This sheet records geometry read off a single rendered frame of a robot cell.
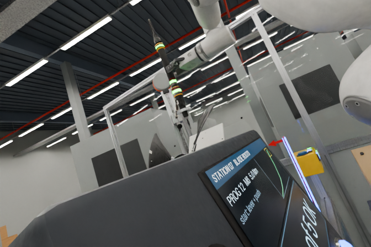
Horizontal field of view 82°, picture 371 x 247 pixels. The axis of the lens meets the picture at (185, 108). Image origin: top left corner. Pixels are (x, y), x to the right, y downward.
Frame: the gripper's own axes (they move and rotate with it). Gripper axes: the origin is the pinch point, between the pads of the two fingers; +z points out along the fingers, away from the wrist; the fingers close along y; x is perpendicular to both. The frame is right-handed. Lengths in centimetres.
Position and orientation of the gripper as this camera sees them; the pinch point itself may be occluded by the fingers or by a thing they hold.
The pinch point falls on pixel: (173, 70)
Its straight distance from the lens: 104.3
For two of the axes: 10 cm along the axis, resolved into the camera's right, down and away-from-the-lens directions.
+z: -7.9, 4.1, 4.5
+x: -3.5, -9.1, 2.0
